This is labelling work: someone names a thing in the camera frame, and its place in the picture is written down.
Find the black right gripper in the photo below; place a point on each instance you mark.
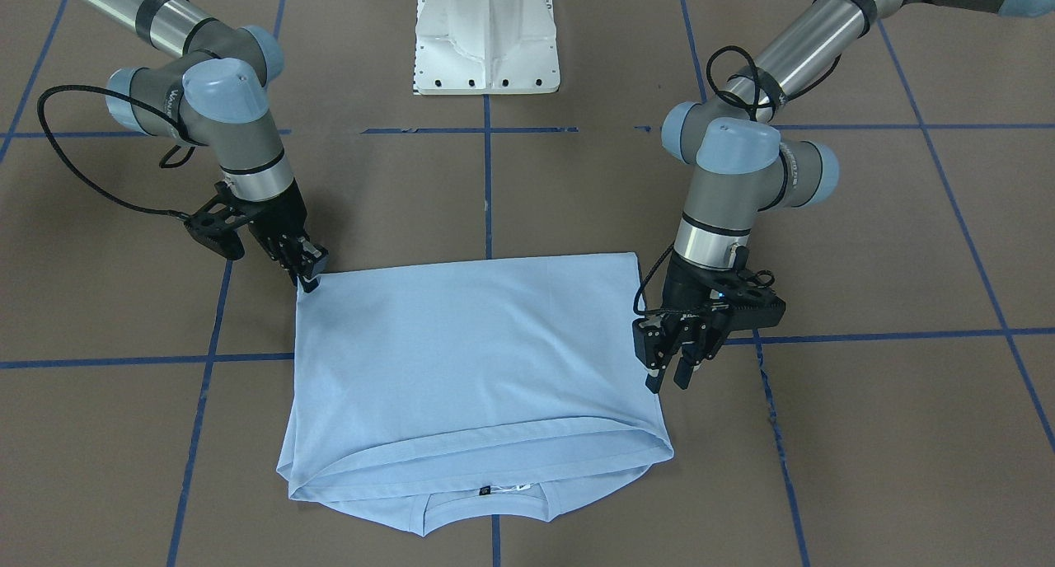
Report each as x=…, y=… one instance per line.
x=278, y=220

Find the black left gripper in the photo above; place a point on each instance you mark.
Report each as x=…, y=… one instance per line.
x=683, y=285

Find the light blue t-shirt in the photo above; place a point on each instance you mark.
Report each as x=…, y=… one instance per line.
x=428, y=394

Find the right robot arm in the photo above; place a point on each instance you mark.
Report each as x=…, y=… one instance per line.
x=213, y=94

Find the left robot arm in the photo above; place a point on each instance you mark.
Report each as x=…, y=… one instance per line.
x=742, y=167

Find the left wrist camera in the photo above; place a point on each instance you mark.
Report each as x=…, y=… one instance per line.
x=749, y=299

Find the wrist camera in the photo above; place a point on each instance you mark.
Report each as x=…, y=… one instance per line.
x=749, y=299
x=216, y=224

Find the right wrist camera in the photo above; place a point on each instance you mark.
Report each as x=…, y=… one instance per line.
x=216, y=224

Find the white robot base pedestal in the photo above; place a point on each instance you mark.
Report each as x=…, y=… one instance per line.
x=485, y=47

